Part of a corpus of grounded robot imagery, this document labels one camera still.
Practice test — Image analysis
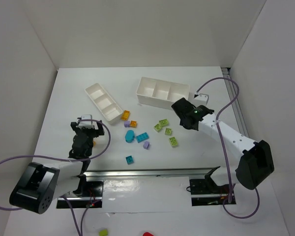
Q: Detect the green 2x4 lego brick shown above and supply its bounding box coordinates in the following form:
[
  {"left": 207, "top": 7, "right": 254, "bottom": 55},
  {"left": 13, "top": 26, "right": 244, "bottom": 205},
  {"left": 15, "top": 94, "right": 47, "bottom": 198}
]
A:
[
  {"left": 159, "top": 119, "right": 169, "bottom": 127},
  {"left": 169, "top": 137, "right": 178, "bottom": 148}
]

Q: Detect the small purple lego brick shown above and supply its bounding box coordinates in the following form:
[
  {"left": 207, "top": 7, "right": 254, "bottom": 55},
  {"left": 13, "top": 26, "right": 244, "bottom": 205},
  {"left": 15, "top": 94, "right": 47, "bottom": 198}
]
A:
[{"left": 124, "top": 121, "right": 130, "bottom": 127}]

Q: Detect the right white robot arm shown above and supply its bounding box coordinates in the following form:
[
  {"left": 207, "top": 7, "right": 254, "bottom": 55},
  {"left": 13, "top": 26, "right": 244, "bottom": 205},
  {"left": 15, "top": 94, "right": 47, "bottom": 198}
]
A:
[{"left": 172, "top": 98, "right": 274, "bottom": 190}]

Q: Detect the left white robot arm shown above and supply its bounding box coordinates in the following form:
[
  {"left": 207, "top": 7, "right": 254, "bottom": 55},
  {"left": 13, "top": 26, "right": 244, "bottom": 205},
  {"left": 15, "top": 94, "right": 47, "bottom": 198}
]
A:
[{"left": 9, "top": 116, "right": 105, "bottom": 214}]

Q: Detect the green 2x2 lego brick middle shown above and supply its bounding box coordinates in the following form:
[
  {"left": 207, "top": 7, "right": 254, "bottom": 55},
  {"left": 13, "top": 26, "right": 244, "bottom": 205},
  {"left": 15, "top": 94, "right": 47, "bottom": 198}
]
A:
[{"left": 165, "top": 128, "right": 173, "bottom": 136}]

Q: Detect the green 2x2 lego brick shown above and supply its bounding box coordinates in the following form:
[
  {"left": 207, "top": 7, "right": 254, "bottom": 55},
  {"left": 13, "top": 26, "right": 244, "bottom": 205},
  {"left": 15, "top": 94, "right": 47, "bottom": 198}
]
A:
[
  {"left": 165, "top": 128, "right": 173, "bottom": 136},
  {"left": 154, "top": 124, "right": 162, "bottom": 132}
]

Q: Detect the green 2x2 lego brick left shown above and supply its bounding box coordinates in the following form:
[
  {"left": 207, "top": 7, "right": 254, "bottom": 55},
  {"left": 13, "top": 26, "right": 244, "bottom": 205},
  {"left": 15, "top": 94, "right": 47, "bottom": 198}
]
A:
[{"left": 154, "top": 124, "right": 162, "bottom": 132}]

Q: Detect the right white divided tray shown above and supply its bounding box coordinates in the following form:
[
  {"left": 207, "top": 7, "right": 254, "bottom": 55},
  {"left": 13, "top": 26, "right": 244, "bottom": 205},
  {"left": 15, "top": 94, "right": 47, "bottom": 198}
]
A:
[{"left": 136, "top": 77, "right": 190, "bottom": 110}]

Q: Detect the white divided tray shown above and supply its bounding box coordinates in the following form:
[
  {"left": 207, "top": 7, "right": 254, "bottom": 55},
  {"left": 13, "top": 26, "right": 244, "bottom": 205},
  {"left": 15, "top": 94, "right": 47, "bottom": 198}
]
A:
[
  {"left": 136, "top": 77, "right": 190, "bottom": 110},
  {"left": 85, "top": 83, "right": 123, "bottom": 124}
]

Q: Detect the left white divided tray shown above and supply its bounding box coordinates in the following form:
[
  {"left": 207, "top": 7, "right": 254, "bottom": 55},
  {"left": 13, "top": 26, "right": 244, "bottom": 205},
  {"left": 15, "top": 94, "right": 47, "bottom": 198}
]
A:
[{"left": 85, "top": 83, "right": 123, "bottom": 124}]

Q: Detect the turquoise round lego piece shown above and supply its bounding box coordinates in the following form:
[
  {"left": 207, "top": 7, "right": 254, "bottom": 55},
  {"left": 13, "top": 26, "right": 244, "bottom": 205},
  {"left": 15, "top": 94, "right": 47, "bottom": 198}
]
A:
[{"left": 125, "top": 130, "right": 135, "bottom": 143}]

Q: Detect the turquoise 2x2 lego brick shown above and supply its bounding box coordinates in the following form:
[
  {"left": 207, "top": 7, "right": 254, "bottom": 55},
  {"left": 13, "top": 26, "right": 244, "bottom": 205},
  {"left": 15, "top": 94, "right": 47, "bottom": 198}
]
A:
[{"left": 125, "top": 156, "right": 134, "bottom": 165}]

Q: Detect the blue 2x4 lego brick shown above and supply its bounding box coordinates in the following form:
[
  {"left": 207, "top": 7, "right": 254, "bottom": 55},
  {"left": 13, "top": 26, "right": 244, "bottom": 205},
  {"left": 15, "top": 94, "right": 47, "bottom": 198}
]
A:
[{"left": 136, "top": 132, "right": 149, "bottom": 143}]

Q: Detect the purple lego brick lower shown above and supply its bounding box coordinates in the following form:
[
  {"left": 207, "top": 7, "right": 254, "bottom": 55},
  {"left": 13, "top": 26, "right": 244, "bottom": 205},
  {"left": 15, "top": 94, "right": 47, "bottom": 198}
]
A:
[{"left": 143, "top": 141, "right": 150, "bottom": 149}]

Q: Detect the orange 2x2 lego brick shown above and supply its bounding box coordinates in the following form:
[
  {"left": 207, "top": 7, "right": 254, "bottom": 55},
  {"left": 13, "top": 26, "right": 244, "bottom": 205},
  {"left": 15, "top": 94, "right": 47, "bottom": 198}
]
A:
[{"left": 130, "top": 120, "right": 138, "bottom": 128}]

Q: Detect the green lego on front edge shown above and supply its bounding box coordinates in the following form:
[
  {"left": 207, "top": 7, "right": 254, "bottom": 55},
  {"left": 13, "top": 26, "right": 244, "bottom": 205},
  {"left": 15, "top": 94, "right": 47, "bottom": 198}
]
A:
[{"left": 98, "top": 229, "right": 108, "bottom": 236}]

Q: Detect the red object on front edge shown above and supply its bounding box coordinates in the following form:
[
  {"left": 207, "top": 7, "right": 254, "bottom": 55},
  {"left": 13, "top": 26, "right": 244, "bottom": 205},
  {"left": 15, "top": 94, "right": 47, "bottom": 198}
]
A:
[{"left": 143, "top": 232, "right": 154, "bottom": 236}]

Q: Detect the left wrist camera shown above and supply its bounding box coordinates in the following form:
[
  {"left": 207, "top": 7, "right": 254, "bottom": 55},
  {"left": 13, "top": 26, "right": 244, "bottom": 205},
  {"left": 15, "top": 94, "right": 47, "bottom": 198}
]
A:
[{"left": 77, "top": 115, "right": 94, "bottom": 129}]

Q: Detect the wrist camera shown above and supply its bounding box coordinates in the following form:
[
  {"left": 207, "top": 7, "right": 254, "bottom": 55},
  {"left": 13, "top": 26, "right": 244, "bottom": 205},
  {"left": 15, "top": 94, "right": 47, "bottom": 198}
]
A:
[
  {"left": 193, "top": 93, "right": 209, "bottom": 107},
  {"left": 77, "top": 115, "right": 94, "bottom": 129}
]

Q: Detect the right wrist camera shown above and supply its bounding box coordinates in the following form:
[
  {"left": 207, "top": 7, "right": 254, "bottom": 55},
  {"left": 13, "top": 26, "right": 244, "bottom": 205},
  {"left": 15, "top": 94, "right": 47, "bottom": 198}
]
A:
[{"left": 193, "top": 93, "right": 209, "bottom": 107}]

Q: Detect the right side aluminium rail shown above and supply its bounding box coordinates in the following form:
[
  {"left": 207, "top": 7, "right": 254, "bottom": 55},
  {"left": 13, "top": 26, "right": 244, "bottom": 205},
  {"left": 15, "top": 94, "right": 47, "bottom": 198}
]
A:
[{"left": 221, "top": 66, "right": 249, "bottom": 138}]

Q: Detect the aluminium rail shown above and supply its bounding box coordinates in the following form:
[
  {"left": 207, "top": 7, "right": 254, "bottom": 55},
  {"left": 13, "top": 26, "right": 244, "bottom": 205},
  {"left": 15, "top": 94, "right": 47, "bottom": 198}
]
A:
[
  {"left": 85, "top": 167, "right": 219, "bottom": 178},
  {"left": 221, "top": 66, "right": 249, "bottom": 138}
]

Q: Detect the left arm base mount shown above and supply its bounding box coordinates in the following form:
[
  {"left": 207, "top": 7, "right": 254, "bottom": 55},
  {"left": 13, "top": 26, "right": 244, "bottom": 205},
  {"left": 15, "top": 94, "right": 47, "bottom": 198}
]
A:
[{"left": 65, "top": 181, "right": 104, "bottom": 209}]

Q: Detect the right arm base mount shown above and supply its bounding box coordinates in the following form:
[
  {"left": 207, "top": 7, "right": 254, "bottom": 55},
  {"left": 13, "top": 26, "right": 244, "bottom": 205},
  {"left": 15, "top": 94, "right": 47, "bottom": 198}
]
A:
[{"left": 186, "top": 173, "right": 236, "bottom": 207}]

